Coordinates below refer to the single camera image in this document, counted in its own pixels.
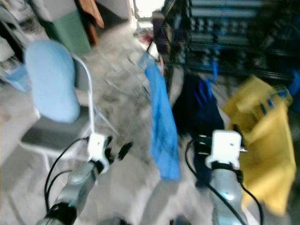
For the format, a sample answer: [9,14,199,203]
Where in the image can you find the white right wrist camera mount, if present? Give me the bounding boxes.
[205,130,243,170]

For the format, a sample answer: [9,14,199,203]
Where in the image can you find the black metal drying rack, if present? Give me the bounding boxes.
[162,0,300,83]

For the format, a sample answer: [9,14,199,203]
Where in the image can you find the light blue cushion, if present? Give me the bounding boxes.
[24,39,81,124]

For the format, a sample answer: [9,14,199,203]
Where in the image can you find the white folding chair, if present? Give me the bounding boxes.
[21,54,118,174]

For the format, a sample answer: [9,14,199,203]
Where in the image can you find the bright blue shirt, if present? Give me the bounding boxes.
[143,54,181,182]

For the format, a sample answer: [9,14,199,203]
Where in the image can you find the brown wooden board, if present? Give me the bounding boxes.
[79,0,105,46]

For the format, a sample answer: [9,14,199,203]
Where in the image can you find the navy blue shirt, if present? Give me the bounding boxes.
[172,74,225,188]

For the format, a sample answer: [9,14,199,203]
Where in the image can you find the green cabinet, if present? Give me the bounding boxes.
[54,9,92,54]

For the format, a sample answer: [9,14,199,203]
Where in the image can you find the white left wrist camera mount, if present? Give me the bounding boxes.
[88,133,111,174]

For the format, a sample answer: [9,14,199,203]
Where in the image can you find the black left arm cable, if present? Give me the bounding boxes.
[45,137,90,211]

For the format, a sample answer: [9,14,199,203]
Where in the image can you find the yellow garment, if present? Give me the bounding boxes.
[221,75,297,216]

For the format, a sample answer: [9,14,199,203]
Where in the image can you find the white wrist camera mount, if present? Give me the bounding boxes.
[88,133,111,174]
[205,130,243,170]

